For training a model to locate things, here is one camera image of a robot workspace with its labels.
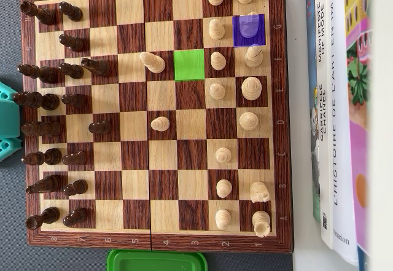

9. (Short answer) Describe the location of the white wooden knight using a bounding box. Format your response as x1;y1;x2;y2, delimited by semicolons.
238;12;261;38
249;181;271;203

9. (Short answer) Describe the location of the wooden folding chessboard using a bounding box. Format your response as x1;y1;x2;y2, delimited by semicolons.
20;0;292;255

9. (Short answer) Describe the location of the white wooden king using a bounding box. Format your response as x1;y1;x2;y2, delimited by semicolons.
241;76;262;101

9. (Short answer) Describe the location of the white wooden bishop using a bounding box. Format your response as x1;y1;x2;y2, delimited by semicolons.
139;52;166;74
244;44;264;69

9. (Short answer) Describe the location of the dark wooden pawn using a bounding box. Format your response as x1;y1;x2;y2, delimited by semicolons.
58;33;85;53
63;207;88;227
63;179;88;197
61;93;87;108
58;62;84;80
88;120;112;135
58;1;83;22
61;151;88;166

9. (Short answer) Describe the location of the white Manifeste de Mode book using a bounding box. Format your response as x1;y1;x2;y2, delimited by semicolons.
313;0;336;249

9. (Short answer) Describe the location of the blue spine book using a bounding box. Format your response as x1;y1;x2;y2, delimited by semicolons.
305;0;322;222

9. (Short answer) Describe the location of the green plastic container lid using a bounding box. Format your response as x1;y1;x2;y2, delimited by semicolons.
106;248;209;271

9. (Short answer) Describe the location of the dark wooden queen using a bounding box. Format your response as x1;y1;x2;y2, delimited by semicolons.
20;120;64;137

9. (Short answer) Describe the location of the dark wooden bishop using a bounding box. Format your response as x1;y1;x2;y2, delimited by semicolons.
17;63;58;84
21;148;62;167

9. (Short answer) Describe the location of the colourful pink cover book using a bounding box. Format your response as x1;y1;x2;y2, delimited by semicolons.
343;0;374;271

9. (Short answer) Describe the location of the dark wooden king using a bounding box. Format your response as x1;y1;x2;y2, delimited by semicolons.
12;91;60;111

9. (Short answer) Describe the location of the dark wooden rook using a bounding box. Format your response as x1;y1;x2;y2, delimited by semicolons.
25;206;61;230
20;0;56;25

